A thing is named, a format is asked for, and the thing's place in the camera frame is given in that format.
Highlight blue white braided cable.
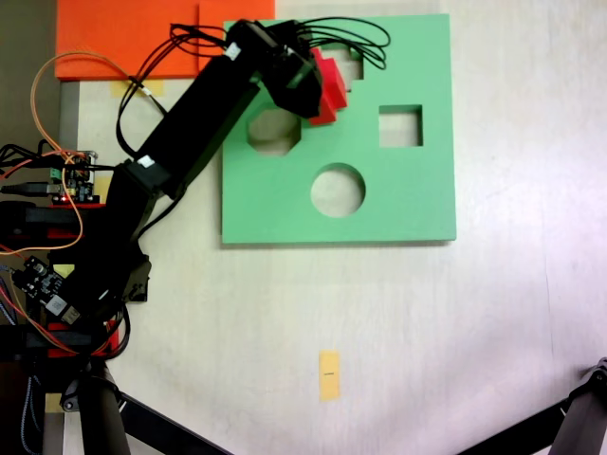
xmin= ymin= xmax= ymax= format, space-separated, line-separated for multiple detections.
xmin=21 ymin=376 xmax=45 ymax=455

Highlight flat orange block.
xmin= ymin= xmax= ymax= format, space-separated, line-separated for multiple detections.
xmin=55 ymin=0 xmax=276 ymax=81

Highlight circuit board with green terminal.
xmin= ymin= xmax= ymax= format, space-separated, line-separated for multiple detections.
xmin=46 ymin=150 xmax=103 ymax=206

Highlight black tripod brace bar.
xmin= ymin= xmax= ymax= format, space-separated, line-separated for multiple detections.
xmin=118 ymin=392 xmax=233 ymax=455
xmin=454 ymin=402 xmax=570 ymax=455

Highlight green shape hole board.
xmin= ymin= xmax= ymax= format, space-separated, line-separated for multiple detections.
xmin=220 ymin=13 xmax=458 ymax=246

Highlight black circuit board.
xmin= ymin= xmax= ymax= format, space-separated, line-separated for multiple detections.
xmin=9 ymin=254 xmax=83 ymax=327

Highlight yellow label tape strip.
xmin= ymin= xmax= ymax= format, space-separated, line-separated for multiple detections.
xmin=319 ymin=350 xmax=341 ymax=403

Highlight black USB cable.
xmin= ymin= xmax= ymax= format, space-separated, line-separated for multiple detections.
xmin=0 ymin=182 xmax=65 ymax=196

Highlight long orange wire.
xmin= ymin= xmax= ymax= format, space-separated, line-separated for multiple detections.
xmin=0 ymin=50 xmax=133 ymax=255

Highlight black gripper servo wires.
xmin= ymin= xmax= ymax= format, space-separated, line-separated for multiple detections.
xmin=296 ymin=16 xmax=393 ymax=72

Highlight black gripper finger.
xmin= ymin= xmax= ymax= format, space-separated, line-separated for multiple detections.
xmin=298 ymin=45 xmax=325 ymax=90
xmin=276 ymin=83 xmax=325 ymax=120

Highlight red cross columnar block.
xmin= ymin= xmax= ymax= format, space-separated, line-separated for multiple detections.
xmin=307 ymin=46 xmax=351 ymax=128

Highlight black forearm servo wires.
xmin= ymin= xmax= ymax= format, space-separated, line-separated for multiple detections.
xmin=116 ymin=23 xmax=230 ymax=160

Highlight black tripod leg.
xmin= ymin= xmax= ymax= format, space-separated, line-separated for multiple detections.
xmin=554 ymin=357 xmax=607 ymax=455
xmin=42 ymin=369 xmax=132 ymax=455

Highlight black table clamp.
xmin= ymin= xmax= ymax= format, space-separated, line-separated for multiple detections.
xmin=0 ymin=329 xmax=94 ymax=364
xmin=0 ymin=201 xmax=82 ymax=238

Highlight red printed base mount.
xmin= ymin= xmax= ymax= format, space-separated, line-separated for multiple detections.
xmin=46 ymin=201 xmax=120 ymax=357

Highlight beige masking tape piece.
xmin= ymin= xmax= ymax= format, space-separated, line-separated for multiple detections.
xmin=111 ymin=79 xmax=165 ymax=99

